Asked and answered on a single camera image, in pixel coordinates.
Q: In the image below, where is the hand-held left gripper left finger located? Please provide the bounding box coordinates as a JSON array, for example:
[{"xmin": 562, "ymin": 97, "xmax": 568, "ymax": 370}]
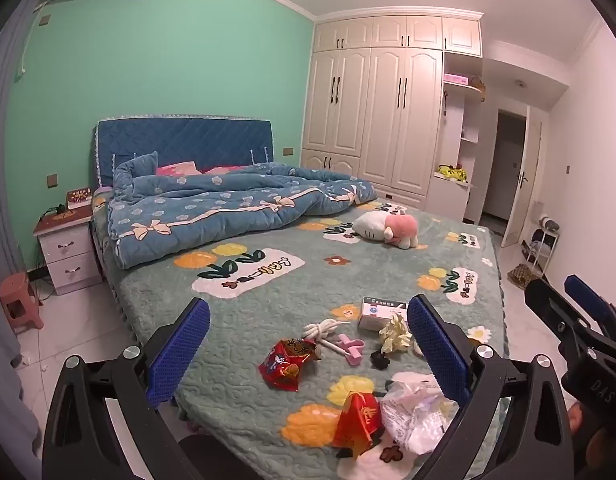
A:
[{"xmin": 42, "ymin": 297, "xmax": 224, "ymax": 480}]

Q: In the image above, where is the white door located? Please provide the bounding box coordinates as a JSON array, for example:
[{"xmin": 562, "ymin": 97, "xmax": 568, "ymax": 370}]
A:
[{"xmin": 500, "ymin": 107, "xmax": 544, "ymax": 248}]

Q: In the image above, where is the white nightstand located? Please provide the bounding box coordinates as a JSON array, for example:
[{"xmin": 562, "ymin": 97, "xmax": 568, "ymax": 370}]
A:
[{"xmin": 33, "ymin": 205, "xmax": 106, "ymax": 297}]

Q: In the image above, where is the pink plastic clip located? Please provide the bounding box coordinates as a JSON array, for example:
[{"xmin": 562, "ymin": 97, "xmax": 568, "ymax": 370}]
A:
[{"xmin": 338, "ymin": 333, "xmax": 365, "ymax": 367}]

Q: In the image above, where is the pink pillow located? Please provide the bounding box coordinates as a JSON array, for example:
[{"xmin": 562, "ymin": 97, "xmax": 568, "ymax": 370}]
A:
[{"xmin": 156, "ymin": 161, "xmax": 229, "ymax": 177}]

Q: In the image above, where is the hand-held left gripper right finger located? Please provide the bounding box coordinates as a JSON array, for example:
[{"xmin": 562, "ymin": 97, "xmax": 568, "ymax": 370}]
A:
[{"xmin": 407, "ymin": 295, "xmax": 576, "ymax": 480}]

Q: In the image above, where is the white plastic bag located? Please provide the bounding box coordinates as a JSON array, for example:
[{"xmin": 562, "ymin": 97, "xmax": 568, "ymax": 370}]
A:
[{"xmin": 379, "ymin": 372, "xmax": 461, "ymax": 456}]

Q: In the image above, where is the small white cardboard box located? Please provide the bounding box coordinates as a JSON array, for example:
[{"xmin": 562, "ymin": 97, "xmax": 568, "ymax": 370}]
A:
[{"xmin": 358, "ymin": 296, "xmax": 408, "ymax": 332}]

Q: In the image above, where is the bed with green blanket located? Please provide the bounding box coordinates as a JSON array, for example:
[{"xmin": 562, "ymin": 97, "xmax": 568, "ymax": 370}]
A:
[{"xmin": 90, "ymin": 185, "xmax": 511, "ymax": 480}]

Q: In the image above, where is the person's right hand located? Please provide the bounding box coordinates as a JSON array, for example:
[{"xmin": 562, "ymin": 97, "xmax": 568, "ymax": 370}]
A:
[{"xmin": 569, "ymin": 404, "xmax": 590, "ymax": 437}]

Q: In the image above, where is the white storage rack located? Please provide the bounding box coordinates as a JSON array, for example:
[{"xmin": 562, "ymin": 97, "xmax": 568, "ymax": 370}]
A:
[{"xmin": 520, "ymin": 215, "xmax": 561, "ymax": 281}]

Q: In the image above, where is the grey curtain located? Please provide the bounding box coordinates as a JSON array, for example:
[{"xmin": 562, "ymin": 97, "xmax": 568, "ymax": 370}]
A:
[{"xmin": 0, "ymin": 5, "xmax": 44, "ymax": 461}]

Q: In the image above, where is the red paper cup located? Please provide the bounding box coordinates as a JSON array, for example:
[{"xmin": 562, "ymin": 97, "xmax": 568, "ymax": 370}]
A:
[{"xmin": 332, "ymin": 391, "xmax": 384, "ymax": 458}]

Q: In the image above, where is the pink plastic stool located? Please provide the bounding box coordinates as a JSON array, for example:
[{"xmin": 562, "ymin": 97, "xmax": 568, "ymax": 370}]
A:
[{"xmin": 0, "ymin": 272, "xmax": 44, "ymax": 335}]

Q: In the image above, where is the brown doormat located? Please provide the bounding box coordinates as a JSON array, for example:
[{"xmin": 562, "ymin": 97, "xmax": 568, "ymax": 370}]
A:
[{"xmin": 507, "ymin": 265, "xmax": 544, "ymax": 291}]

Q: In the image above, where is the blue quilted headboard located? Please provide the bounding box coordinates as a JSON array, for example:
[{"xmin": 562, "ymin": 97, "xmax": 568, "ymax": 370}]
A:
[{"xmin": 94, "ymin": 119, "xmax": 275, "ymax": 188}]

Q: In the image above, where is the crumpled yellow paper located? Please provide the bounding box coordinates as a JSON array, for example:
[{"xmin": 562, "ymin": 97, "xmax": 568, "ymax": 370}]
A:
[{"xmin": 379, "ymin": 314, "xmax": 409, "ymax": 356}]

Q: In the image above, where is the blue floral quilt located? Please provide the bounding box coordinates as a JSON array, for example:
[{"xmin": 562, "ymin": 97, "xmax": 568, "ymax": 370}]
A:
[{"xmin": 108, "ymin": 152, "xmax": 379, "ymax": 270}]

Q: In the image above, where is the red box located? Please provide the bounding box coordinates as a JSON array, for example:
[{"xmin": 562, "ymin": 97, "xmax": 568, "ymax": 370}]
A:
[{"xmin": 66, "ymin": 187, "xmax": 93, "ymax": 210}]

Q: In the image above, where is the white rope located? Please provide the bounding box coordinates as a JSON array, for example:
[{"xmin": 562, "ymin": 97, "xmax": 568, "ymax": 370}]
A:
[{"xmin": 303, "ymin": 318, "xmax": 346, "ymax": 356}]

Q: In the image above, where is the yellow bag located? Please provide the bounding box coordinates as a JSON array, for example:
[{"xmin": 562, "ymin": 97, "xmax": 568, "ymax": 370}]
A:
[{"xmin": 435, "ymin": 164, "xmax": 470, "ymax": 183}]

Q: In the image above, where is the white wardrobe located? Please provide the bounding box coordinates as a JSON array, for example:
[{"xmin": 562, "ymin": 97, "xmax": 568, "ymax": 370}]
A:
[{"xmin": 300, "ymin": 7, "xmax": 488, "ymax": 223}]

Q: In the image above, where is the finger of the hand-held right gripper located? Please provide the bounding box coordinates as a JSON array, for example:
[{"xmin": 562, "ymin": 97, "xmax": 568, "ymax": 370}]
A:
[
  {"xmin": 524, "ymin": 278, "xmax": 591, "ymax": 358},
  {"xmin": 564, "ymin": 275, "xmax": 616, "ymax": 346}
]

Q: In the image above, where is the red snack packet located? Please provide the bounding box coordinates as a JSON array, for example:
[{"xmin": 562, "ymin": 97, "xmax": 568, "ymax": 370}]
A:
[{"xmin": 259, "ymin": 338, "xmax": 323, "ymax": 393}]

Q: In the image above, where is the white and pink plush toy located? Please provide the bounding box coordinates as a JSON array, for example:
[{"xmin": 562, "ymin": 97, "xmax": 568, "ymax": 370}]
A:
[{"xmin": 351, "ymin": 210, "xmax": 420, "ymax": 250}]

